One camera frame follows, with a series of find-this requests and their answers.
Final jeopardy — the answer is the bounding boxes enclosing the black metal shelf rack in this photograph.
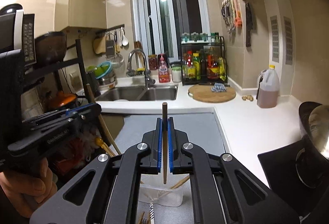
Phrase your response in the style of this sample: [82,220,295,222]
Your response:
[22,39,91,112]

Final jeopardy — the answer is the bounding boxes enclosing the hanging kitchen tools rail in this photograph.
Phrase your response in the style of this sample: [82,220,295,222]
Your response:
[221,0,243,33]

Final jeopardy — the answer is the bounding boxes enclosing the green and blue bowls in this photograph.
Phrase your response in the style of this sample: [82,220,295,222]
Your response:
[86,61,113,80]

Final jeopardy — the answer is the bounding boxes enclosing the red dish soap bottle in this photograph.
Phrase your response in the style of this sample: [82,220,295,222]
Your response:
[158,53,171,83]

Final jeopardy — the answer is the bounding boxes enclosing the plastic jug of brown liquid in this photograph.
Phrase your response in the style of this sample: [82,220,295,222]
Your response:
[256,65,280,109]

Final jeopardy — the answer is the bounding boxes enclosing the red chili jar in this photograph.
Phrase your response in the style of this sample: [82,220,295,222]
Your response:
[148,55,158,71]

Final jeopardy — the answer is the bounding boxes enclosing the grey table mat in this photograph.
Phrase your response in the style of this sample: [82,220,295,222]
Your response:
[137,113,227,223]

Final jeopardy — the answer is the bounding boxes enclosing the round wooden cutting board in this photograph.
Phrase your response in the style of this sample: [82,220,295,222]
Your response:
[188,85,236,103]

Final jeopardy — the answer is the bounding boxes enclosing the black gas stove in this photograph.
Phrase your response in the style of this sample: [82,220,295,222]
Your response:
[258,140,328,223]

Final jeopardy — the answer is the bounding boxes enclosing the chrome kitchen faucet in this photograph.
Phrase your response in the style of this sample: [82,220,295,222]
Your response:
[126,48,156,89]

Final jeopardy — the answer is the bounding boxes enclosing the hanging metal grater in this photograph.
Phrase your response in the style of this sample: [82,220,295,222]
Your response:
[105,33,115,60]

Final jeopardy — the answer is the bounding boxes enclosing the wooden chopstick pair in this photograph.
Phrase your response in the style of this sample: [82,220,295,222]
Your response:
[158,175,190,198]

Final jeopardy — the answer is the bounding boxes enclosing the stainless steel sink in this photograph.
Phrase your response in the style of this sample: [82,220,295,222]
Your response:
[96,85,178,101]

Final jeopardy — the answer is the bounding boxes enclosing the person's left hand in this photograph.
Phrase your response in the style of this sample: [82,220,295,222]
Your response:
[1,158,57,218]

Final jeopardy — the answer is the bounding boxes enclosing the black spice rack with bottles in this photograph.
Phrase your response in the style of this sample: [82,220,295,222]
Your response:
[180,32,228,85]

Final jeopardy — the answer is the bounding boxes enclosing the hanging cleaver knife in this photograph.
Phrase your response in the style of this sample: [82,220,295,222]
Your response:
[245,1,253,47]

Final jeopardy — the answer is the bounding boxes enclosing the hanging white ladle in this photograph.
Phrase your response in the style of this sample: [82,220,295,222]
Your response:
[120,27,129,47]

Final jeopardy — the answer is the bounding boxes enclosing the dark glass bowl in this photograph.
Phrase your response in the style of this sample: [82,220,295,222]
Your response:
[35,32,67,66]

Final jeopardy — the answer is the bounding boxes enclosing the clear plastic utensil container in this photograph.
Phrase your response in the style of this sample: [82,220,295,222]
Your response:
[138,184,183,207]

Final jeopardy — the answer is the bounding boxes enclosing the microwave oven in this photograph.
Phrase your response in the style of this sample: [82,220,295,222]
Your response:
[0,3,36,67]

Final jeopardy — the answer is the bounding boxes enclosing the ginger root piece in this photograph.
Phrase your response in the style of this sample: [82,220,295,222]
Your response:
[241,95,254,101]

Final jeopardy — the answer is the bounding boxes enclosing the black wok with lid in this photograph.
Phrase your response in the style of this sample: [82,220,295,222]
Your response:
[298,101,328,163]

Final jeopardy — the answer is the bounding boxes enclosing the hanging wooden cutting board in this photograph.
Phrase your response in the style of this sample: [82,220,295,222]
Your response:
[93,36,106,55]

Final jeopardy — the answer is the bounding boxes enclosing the orange lidded pot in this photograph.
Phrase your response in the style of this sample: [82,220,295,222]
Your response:
[46,91,78,110]

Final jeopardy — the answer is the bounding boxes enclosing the blue checkered cloth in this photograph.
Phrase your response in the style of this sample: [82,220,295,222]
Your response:
[211,82,227,93]

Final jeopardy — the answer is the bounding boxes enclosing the white lidded jar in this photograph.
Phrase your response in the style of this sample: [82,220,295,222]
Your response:
[171,66,182,83]

